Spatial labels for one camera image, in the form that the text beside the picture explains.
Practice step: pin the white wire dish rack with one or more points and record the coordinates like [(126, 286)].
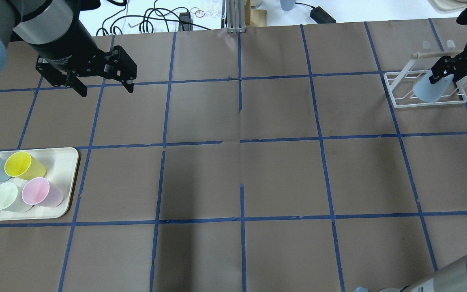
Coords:
[(400, 84)]

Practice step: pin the wooden rack dowel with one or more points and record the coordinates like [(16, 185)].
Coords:
[(421, 55)]

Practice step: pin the pink plastic cup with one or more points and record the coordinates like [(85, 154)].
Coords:
[(41, 192)]

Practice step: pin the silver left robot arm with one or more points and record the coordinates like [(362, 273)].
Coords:
[(38, 21)]

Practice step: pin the cream plastic tray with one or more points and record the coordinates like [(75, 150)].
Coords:
[(61, 168)]

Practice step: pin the aluminium frame post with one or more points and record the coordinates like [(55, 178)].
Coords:
[(235, 16)]

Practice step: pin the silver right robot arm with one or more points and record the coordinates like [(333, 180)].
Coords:
[(453, 277)]

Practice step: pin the yellow plastic cup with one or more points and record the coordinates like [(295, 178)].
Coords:
[(22, 165)]

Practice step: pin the light blue ikea cup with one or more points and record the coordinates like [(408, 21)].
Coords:
[(427, 92)]

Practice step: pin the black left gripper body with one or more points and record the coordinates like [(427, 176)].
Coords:
[(68, 45)]

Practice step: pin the pale green plastic cup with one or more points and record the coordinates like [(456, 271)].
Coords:
[(11, 198)]

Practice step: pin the black power adapter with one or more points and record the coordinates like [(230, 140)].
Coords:
[(320, 16)]

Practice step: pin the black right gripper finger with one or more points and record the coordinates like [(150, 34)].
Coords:
[(436, 75)]

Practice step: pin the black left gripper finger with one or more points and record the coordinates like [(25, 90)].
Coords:
[(129, 85), (72, 81)]

